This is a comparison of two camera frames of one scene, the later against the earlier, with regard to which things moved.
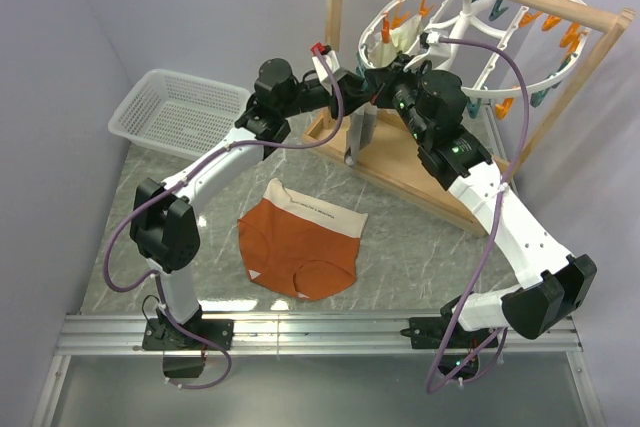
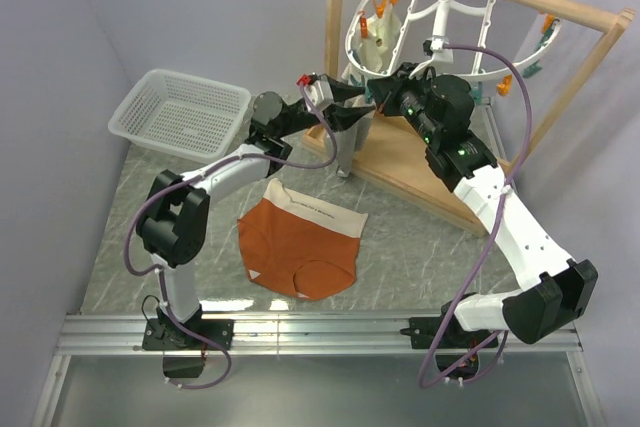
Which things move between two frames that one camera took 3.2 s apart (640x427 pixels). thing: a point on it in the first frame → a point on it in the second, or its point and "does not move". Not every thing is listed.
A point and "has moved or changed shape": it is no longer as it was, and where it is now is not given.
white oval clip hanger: [495, 36] has moved or changed shape
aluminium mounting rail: [122, 334] does not move
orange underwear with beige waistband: [306, 248] does not move
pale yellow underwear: [401, 37] → [378, 49]
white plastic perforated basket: [177, 113] does not move
